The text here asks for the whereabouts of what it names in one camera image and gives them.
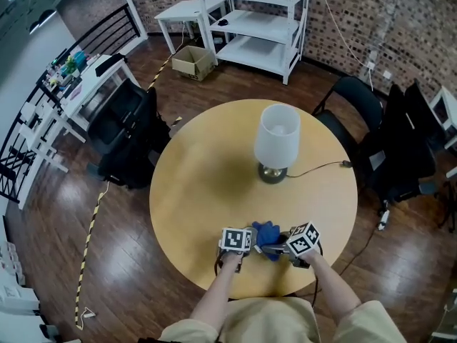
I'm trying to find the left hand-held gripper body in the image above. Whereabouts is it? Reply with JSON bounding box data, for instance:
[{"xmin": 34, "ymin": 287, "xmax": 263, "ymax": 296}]
[{"xmin": 215, "ymin": 227, "xmax": 253, "ymax": 274}]

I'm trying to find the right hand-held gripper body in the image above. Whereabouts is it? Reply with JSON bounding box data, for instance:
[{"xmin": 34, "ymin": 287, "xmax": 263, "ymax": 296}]
[{"xmin": 285, "ymin": 221, "xmax": 321, "ymax": 268}]

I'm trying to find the blue cloth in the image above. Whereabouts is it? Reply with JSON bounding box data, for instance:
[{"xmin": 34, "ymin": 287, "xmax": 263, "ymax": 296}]
[{"xmin": 251, "ymin": 221, "xmax": 283, "ymax": 263}]

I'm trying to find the person's left forearm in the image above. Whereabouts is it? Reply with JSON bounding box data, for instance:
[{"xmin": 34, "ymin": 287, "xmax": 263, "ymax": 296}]
[{"xmin": 189, "ymin": 252, "xmax": 244, "ymax": 332}]

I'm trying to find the person's right forearm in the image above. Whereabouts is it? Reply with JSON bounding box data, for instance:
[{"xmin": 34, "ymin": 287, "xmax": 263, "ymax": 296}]
[{"xmin": 303, "ymin": 251, "xmax": 362, "ymax": 328}]

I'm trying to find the person's beige clothing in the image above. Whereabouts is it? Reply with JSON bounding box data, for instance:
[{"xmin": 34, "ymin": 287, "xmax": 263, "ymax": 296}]
[{"xmin": 159, "ymin": 296, "xmax": 408, "ymax": 343}]

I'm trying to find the white table lamp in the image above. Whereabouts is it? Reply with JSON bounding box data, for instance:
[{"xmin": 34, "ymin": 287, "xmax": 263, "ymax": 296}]
[{"xmin": 253, "ymin": 104, "xmax": 301, "ymax": 185}]

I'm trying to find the black high-back office chair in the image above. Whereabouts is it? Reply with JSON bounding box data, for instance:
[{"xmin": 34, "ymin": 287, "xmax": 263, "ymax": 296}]
[{"xmin": 358, "ymin": 79, "xmax": 440, "ymax": 207}]

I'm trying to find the black mesh office chair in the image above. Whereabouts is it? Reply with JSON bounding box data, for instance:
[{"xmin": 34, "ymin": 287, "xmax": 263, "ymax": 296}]
[{"xmin": 87, "ymin": 78, "xmax": 172, "ymax": 191}]

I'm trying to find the black folding chair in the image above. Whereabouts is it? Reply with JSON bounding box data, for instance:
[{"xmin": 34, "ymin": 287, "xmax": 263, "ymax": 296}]
[{"xmin": 311, "ymin": 76, "xmax": 385, "ymax": 156}]

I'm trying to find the open cardboard box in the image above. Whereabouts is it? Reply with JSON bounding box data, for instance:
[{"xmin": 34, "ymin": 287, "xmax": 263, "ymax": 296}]
[{"xmin": 171, "ymin": 45, "xmax": 217, "ymax": 82}]

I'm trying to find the white metal shelf rack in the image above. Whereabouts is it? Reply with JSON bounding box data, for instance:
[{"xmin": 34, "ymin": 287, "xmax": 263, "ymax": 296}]
[{"xmin": 192, "ymin": 0, "xmax": 310, "ymax": 85}]

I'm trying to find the white side table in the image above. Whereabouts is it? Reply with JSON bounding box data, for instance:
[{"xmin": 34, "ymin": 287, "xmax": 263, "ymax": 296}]
[{"xmin": 430, "ymin": 86, "xmax": 457, "ymax": 178}]

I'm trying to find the long white desk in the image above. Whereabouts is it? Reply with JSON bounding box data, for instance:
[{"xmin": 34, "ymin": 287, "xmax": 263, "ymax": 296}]
[{"xmin": 59, "ymin": 54, "xmax": 140, "ymax": 144}]

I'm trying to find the black flat case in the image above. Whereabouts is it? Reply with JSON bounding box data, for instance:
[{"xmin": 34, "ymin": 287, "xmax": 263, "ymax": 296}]
[{"xmin": 95, "ymin": 54, "xmax": 128, "ymax": 77}]

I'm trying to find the small white desk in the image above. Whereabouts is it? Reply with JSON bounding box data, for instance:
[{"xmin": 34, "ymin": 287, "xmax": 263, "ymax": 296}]
[{"xmin": 17, "ymin": 101, "xmax": 69, "ymax": 173}]

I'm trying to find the white storage rack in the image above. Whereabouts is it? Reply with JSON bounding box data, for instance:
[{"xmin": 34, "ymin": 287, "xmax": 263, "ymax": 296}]
[{"xmin": 0, "ymin": 241, "xmax": 60, "ymax": 343}]

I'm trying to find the small white table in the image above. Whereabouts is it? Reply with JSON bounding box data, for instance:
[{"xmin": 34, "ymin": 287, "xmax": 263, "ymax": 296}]
[{"xmin": 154, "ymin": 0, "xmax": 229, "ymax": 55}]

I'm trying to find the teal storage box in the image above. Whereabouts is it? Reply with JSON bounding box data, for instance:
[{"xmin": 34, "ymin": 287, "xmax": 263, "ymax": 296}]
[{"xmin": 60, "ymin": 51, "xmax": 89, "ymax": 76}]

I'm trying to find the small potted plant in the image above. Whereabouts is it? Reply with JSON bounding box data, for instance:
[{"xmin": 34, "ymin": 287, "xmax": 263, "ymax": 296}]
[{"xmin": 64, "ymin": 54, "xmax": 81, "ymax": 78}]

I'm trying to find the white desk with items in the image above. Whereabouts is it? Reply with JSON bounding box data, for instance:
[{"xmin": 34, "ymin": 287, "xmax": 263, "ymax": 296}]
[{"xmin": 0, "ymin": 4, "xmax": 142, "ymax": 204}]

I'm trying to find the black lamp cable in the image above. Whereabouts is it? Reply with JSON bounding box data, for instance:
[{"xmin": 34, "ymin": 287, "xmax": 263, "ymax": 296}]
[{"xmin": 285, "ymin": 160, "xmax": 353, "ymax": 179}]

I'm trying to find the yellow black striped floor cable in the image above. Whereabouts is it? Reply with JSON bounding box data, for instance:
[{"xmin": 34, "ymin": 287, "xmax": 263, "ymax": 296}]
[{"xmin": 74, "ymin": 54, "xmax": 183, "ymax": 327}]

